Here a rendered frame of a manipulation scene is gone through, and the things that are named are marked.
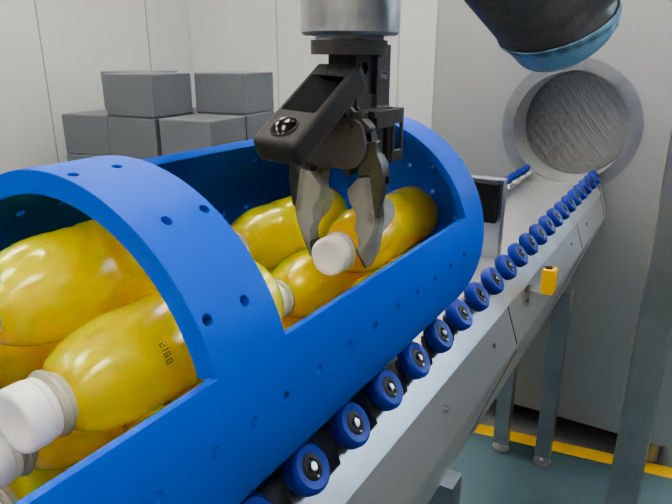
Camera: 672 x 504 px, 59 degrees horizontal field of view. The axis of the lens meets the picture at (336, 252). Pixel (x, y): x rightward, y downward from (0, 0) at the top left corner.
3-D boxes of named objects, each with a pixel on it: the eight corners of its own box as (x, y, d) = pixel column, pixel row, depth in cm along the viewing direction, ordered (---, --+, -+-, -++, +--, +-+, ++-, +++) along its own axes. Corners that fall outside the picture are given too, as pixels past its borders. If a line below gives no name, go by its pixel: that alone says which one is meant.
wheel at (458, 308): (462, 292, 83) (450, 298, 84) (450, 303, 79) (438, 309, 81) (479, 319, 83) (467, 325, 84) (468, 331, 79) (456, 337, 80)
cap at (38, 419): (41, 438, 35) (12, 455, 34) (16, 378, 35) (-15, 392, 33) (77, 435, 33) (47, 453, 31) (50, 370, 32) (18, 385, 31)
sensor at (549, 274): (555, 291, 107) (558, 266, 105) (552, 297, 104) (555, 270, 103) (512, 283, 111) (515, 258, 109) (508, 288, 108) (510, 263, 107)
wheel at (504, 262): (507, 249, 101) (498, 254, 102) (500, 256, 98) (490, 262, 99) (522, 271, 101) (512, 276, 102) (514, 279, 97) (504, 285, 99)
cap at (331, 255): (337, 277, 61) (328, 283, 59) (314, 247, 61) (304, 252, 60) (361, 256, 59) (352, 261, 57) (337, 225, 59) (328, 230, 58)
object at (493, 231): (500, 256, 116) (507, 178, 111) (494, 262, 113) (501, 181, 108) (452, 248, 121) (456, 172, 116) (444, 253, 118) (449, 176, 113)
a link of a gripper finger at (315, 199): (338, 245, 66) (357, 166, 62) (308, 260, 61) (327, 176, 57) (315, 234, 67) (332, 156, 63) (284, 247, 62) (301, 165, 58)
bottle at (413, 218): (411, 250, 76) (336, 298, 61) (377, 207, 77) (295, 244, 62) (450, 218, 72) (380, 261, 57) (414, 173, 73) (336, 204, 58)
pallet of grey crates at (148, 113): (280, 236, 448) (275, 71, 411) (220, 269, 378) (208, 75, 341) (152, 219, 493) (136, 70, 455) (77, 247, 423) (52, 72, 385)
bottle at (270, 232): (295, 198, 79) (196, 232, 64) (334, 176, 75) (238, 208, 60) (318, 246, 79) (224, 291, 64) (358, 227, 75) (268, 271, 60)
